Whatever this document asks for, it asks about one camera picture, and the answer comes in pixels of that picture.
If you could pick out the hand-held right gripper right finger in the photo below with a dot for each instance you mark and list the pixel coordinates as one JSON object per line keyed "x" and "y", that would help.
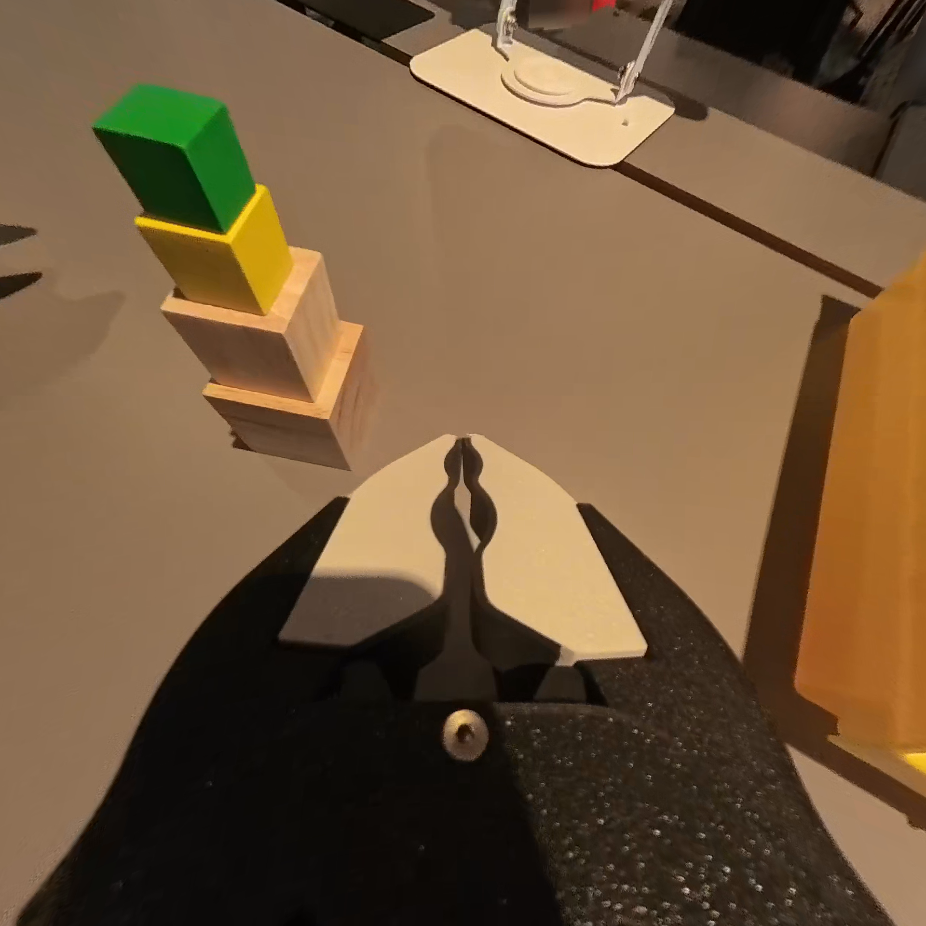
{"x": 550, "y": 571}

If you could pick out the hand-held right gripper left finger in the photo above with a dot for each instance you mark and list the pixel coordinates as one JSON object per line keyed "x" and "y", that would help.
{"x": 376, "y": 550}

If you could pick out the large plain wooden cube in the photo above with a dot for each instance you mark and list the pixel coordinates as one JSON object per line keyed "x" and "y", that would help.
{"x": 304, "y": 434}

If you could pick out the medium plain wooden cube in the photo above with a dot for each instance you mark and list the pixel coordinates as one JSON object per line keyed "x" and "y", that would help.
{"x": 253, "y": 347}

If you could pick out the yellow wooden cube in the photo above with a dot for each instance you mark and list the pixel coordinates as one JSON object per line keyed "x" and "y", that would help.
{"x": 217, "y": 260}

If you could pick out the green wooden cube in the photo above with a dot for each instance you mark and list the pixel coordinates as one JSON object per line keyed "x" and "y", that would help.
{"x": 173, "y": 159}

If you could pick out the yellow plastic bin stack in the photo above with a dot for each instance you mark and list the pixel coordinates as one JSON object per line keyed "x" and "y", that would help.
{"x": 868, "y": 506}

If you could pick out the white document stand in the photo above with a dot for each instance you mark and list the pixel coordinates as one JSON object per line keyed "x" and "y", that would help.
{"x": 470, "y": 72}

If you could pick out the black desk mat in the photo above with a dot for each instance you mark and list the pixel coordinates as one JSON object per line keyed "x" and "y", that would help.
{"x": 376, "y": 14}

